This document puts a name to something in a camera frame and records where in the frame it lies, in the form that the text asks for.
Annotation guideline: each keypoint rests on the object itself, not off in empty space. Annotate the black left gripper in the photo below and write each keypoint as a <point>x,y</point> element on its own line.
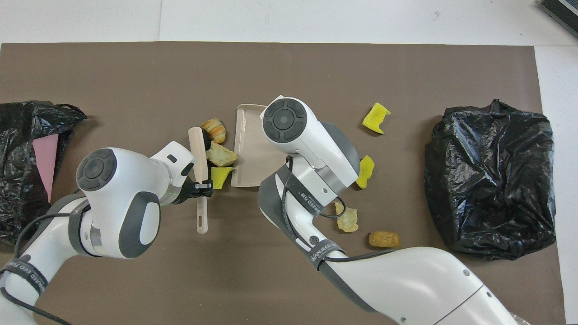
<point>185,193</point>

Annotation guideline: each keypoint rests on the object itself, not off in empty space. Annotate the yellow sponge piece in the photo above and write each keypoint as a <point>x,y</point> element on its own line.
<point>220,177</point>
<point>375,118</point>
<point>366,174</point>

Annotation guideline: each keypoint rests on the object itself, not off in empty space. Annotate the beige hand brush black bristles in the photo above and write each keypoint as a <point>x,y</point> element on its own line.
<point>198,153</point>

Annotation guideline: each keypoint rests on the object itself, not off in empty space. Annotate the beige sponge chunk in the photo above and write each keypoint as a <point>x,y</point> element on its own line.
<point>221,155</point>

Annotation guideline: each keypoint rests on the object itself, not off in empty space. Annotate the beige plastic dustpan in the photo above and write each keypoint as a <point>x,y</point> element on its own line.
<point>253,144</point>

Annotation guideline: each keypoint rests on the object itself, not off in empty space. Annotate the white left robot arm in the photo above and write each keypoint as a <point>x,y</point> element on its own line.
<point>117,189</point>

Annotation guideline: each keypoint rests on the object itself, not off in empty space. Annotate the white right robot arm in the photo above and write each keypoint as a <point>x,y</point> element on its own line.
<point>406,284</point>

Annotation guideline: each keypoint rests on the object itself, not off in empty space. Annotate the black trash bag over pink bin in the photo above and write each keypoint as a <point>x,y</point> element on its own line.
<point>18,126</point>

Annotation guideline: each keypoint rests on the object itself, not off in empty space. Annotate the black trash bag bin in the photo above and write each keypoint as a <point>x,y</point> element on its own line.
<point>492,180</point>

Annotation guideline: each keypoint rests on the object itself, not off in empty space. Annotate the brown table mat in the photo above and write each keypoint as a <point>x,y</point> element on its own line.
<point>271,72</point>

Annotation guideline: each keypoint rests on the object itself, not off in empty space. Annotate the pink sheet in bag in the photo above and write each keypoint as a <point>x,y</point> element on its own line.
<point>46,162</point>

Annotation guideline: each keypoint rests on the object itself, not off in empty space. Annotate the dark ribbed device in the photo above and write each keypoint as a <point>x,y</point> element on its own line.
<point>564,13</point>

